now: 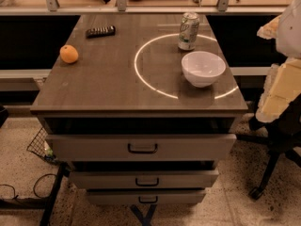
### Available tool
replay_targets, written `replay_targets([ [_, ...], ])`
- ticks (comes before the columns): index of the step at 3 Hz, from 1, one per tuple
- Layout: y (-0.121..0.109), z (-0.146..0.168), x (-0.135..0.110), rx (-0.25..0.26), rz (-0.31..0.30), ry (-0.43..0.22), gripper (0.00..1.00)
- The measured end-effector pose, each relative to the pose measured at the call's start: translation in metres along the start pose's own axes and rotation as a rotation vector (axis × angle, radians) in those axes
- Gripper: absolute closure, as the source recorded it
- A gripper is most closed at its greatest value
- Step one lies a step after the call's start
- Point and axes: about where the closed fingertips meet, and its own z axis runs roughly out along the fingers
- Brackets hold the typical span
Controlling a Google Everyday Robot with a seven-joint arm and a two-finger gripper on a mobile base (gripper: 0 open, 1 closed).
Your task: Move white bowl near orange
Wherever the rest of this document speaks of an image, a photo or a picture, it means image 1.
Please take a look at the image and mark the grey drawer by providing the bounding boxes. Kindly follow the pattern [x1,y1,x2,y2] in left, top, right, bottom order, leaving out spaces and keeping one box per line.
[70,170,218,189]
[46,134,236,162]
[87,189,206,204]

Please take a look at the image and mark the top grey drawer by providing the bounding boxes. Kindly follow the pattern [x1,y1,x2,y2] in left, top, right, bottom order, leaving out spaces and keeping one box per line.
[46,134,236,162]

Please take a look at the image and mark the orange fruit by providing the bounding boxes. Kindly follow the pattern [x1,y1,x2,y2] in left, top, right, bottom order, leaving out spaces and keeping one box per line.
[59,45,79,64]

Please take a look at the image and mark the green white soda can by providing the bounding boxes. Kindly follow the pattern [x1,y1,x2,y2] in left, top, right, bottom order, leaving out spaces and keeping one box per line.
[178,12,199,51]

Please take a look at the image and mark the black stand leg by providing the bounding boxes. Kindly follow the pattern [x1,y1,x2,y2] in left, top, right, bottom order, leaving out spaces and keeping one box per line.
[40,163,67,226]

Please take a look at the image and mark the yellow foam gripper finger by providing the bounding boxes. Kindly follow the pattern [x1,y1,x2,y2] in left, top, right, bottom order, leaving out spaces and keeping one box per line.
[257,15,280,40]
[255,58,301,122]

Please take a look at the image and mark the bottom grey drawer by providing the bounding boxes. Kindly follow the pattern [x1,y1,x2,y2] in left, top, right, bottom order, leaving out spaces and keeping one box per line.
[87,189,206,204]

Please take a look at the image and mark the black wire basket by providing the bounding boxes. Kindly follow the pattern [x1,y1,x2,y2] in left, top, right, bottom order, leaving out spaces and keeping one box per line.
[26,128,58,165]

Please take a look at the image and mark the black remote control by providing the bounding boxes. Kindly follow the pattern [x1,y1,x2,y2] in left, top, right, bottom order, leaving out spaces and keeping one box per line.
[86,25,116,39]

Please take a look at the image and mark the middle grey drawer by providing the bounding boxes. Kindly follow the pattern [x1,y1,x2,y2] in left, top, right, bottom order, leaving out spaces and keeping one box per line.
[70,170,218,189]

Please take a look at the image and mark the white bowl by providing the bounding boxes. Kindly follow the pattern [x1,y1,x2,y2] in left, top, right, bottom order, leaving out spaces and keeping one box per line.
[182,51,226,88]

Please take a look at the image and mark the black floor cable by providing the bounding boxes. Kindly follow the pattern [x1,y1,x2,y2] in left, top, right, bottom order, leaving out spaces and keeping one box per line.
[0,172,58,201]

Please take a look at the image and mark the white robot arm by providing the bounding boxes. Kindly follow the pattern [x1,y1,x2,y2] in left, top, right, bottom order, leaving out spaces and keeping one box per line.
[255,0,301,122]

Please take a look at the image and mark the grey drawer cabinet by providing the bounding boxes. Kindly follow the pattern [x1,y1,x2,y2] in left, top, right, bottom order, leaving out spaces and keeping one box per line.
[29,13,249,206]

